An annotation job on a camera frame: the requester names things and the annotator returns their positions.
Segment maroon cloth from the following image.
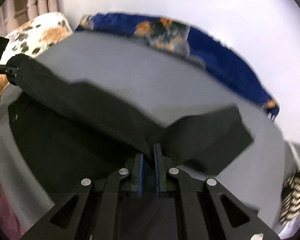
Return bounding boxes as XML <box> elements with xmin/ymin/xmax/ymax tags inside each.
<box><xmin>0</xmin><ymin>183</ymin><xmax>24</xmax><ymax>239</ymax></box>

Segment beige curtain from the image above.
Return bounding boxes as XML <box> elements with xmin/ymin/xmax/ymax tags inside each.
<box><xmin>0</xmin><ymin>0</ymin><xmax>58</xmax><ymax>37</ymax></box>

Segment black white striped cloth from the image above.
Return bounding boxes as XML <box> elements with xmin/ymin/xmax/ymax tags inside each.
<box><xmin>279</xmin><ymin>147</ymin><xmax>300</xmax><ymax>225</ymax></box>

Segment blue floral blanket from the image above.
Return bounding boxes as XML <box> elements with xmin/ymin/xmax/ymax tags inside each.
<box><xmin>76</xmin><ymin>12</ymin><xmax>280</xmax><ymax>121</ymax></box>

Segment white floral pillow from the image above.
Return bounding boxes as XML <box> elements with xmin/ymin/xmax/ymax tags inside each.
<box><xmin>0</xmin><ymin>12</ymin><xmax>73</xmax><ymax>96</ymax></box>

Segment black pants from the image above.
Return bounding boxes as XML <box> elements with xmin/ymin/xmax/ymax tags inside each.
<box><xmin>8</xmin><ymin>54</ymin><xmax>253</xmax><ymax>201</ymax></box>

